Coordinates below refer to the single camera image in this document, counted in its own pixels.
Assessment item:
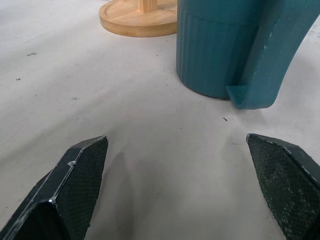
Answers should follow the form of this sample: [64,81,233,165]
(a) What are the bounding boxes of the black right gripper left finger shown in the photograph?
[0,135,109,240]

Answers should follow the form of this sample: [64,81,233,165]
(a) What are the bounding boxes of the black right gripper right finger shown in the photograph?
[246,133,320,240]

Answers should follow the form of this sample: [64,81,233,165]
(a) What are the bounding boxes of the teal ribbed mug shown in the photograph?
[175,0,320,110]

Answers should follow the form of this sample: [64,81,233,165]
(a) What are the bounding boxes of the round wooden stand base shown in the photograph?
[98,0,178,38]

